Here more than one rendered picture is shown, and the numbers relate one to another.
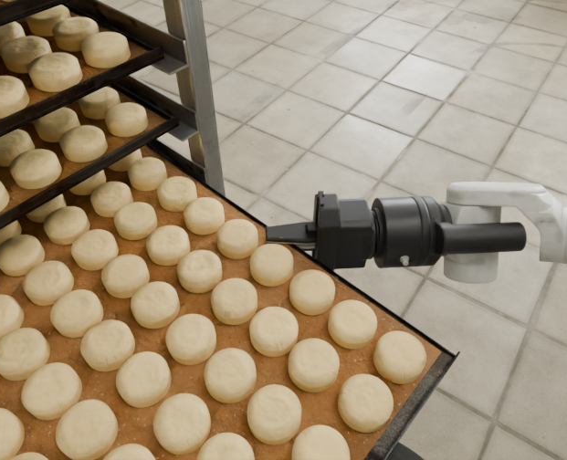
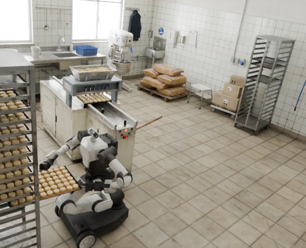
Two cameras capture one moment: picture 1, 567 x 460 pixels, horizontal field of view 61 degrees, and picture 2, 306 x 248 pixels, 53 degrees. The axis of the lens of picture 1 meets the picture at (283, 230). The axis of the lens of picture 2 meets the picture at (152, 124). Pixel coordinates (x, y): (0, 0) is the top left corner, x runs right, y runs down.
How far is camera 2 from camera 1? 270 cm
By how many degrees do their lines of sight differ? 67
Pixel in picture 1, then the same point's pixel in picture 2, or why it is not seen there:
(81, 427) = (53, 186)
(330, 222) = (45, 165)
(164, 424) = (57, 181)
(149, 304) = (42, 180)
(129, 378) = (51, 183)
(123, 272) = not seen: hidden behind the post
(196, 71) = not seen: hidden behind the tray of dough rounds
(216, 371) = (54, 178)
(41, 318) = not seen: hidden behind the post
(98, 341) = (44, 184)
